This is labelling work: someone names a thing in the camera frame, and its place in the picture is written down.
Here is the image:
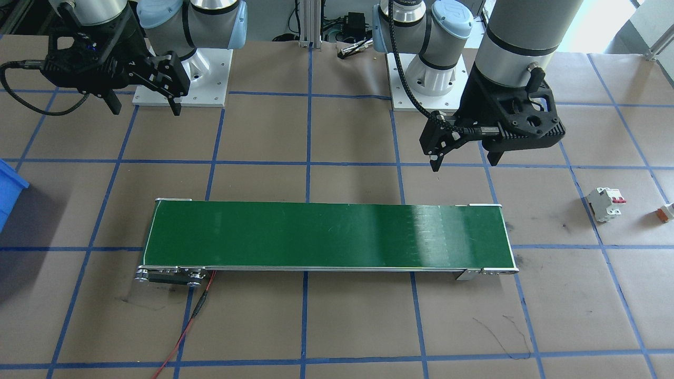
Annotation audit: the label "black power adapter with cables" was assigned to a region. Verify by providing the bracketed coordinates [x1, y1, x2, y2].
[342, 12, 369, 37]

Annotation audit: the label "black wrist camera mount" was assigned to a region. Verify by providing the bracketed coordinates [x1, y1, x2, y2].
[43, 29, 106, 101]
[495, 62, 568, 154]

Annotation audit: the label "white circuit breaker red switches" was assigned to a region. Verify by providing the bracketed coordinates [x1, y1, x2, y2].
[586, 187, 627, 223]

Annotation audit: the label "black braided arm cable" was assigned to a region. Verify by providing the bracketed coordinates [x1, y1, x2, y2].
[389, 0, 501, 137]

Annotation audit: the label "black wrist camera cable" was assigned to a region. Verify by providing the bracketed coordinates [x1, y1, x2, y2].
[0, 61, 91, 116]

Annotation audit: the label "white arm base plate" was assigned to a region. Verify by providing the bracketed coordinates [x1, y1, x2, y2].
[132, 48, 233, 108]
[386, 53, 474, 111]

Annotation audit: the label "silver metal plug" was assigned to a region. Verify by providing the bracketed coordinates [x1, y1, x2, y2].
[340, 39, 374, 58]

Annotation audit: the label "red black conveyor wire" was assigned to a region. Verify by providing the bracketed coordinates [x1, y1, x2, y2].
[152, 270, 216, 379]

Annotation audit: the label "blue bin with foam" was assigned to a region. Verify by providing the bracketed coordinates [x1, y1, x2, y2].
[0, 158, 29, 235]

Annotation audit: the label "green belt conveyor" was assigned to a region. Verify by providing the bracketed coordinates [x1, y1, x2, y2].
[134, 197, 519, 287]

